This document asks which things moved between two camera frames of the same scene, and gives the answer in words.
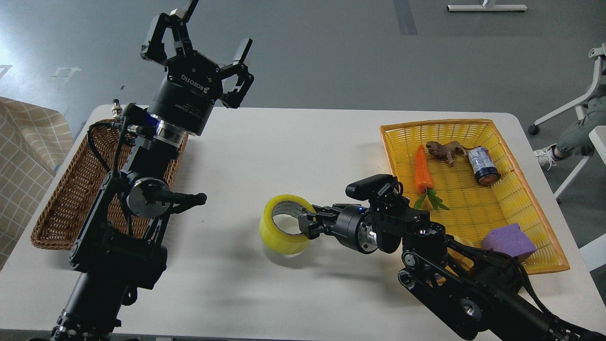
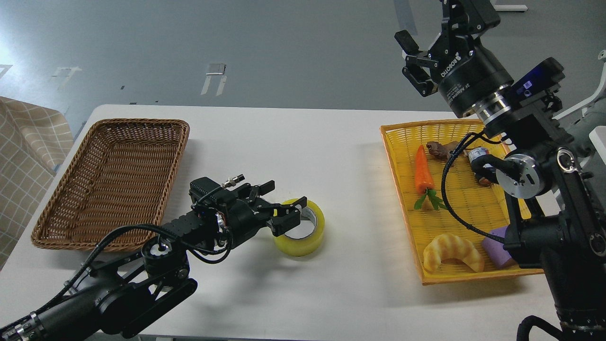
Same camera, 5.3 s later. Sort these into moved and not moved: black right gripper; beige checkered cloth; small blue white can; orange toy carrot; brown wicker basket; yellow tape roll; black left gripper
Moved: black right gripper; black left gripper; yellow tape roll
Not moved: brown wicker basket; orange toy carrot; small blue white can; beige checkered cloth
